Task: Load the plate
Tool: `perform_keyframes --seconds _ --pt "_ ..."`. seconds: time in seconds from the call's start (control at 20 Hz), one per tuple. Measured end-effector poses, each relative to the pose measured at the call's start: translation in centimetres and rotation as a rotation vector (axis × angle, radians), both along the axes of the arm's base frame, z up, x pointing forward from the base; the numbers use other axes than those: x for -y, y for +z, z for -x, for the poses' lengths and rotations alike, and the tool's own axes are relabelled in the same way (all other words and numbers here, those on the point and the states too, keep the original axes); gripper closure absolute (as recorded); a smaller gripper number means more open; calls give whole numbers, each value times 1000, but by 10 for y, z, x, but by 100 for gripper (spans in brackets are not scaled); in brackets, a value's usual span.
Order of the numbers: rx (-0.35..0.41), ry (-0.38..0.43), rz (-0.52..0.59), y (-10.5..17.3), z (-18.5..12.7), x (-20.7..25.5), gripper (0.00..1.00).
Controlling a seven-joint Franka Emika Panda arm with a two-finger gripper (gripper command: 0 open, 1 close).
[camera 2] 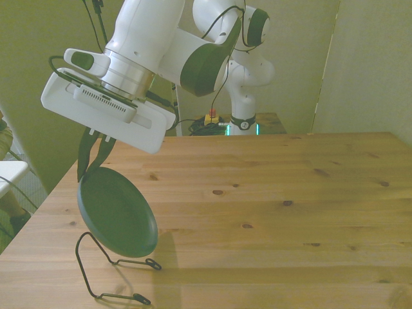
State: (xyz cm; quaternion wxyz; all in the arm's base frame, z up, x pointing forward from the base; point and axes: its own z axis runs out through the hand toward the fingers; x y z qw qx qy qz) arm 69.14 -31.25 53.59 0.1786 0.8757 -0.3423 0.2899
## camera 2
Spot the small white table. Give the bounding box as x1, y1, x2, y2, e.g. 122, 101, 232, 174
0, 160, 30, 198

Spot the round teal plate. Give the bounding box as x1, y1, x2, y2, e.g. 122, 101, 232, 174
76, 166, 159, 258

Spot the seated person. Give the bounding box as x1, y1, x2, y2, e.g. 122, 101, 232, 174
0, 109, 32, 241

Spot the black wire plate stand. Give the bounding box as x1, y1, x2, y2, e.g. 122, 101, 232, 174
75, 231, 162, 306

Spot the red yellow emergency stop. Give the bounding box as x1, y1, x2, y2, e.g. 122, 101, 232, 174
205, 109, 223, 125

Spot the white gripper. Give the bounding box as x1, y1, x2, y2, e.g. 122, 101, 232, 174
41, 72, 177, 183

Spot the black camera stand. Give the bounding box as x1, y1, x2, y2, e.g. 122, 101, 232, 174
91, 0, 109, 49

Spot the black cable coil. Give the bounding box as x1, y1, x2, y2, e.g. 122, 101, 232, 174
188, 117, 228, 136

